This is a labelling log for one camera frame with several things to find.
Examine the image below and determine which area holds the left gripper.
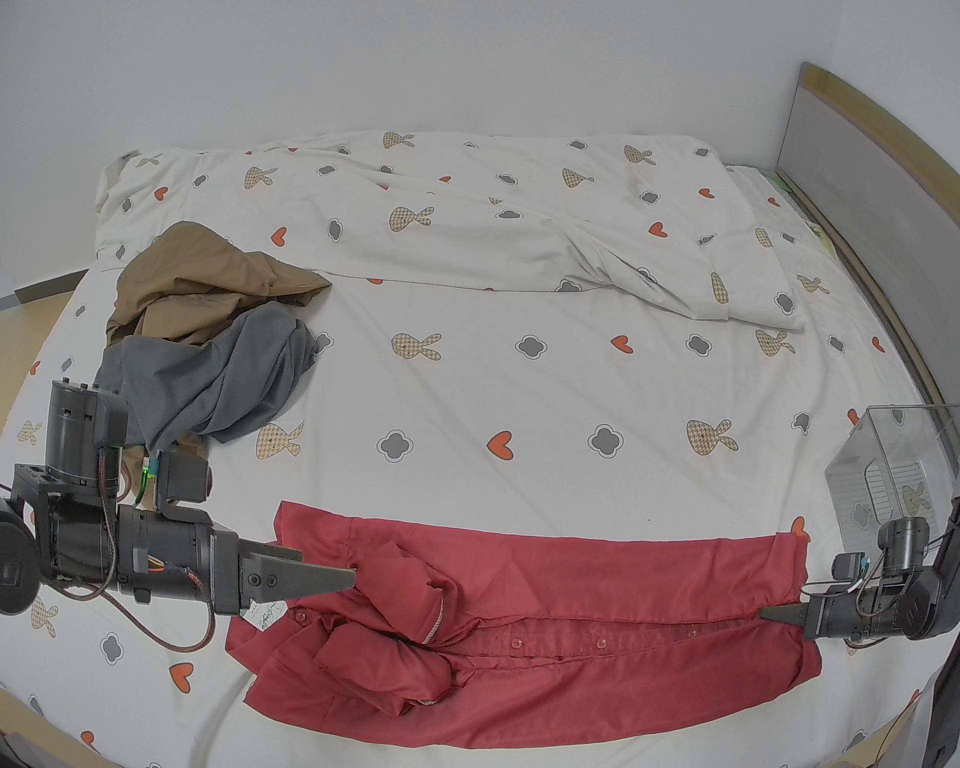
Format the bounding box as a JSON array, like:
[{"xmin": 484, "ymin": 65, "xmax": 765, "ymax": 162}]
[{"xmin": 116, "ymin": 508, "xmax": 358, "ymax": 618}]

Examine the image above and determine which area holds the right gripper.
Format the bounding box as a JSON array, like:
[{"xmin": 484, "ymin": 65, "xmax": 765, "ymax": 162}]
[{"xmin": 802, "ymin": 591, "xmax": 888, "ymax": 642}]

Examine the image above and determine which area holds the red shirt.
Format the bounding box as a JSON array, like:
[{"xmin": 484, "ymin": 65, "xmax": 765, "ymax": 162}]
[{"xmin": 225, "ymin": 501, "xmax": 824, "ymax": 750}]

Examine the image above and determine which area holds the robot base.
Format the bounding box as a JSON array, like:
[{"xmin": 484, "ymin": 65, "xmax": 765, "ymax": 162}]
[{"xmin": 926, "ymin": 660, "xmax": 960, "ymax": 768}]

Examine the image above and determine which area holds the clear plastic box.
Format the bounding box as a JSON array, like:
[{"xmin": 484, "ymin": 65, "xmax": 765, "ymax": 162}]
[{"xmin": 823, "ymin": 403, "xmax": 960, "ymax": 556}]

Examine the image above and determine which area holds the grey garment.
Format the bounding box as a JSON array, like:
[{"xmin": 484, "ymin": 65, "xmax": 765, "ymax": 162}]
[{"xmin": 97, "ymin": 303, "xmax": 320, "ymax": 447}]

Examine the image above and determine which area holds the bed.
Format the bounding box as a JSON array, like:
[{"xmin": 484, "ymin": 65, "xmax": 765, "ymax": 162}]
[{"xmin": 0, "ymin": 60, "xmax": 960, "ymax": 768}]

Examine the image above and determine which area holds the brown garment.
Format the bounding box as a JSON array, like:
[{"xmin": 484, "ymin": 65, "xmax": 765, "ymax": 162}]
[{"xmin": 105, "ymin": 221, "xmax": 333, "ymax": 470}]

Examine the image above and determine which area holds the white printed pillow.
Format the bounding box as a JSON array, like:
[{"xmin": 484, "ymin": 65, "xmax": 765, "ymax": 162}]
[{"xmin": 723, "ymin": 161, "xmax": 810, "ymax": 331}]

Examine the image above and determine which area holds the white printed quilt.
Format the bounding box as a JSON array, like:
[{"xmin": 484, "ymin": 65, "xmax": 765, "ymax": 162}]
[{"xmin": 93, "ymin": 129, "xmax": 732, "ymax": 320}]

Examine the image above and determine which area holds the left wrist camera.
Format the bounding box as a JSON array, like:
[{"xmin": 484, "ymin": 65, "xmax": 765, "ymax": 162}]
[{"xmin": 153, "ymin": 450, "xmax": 216, "ymax": 524}]

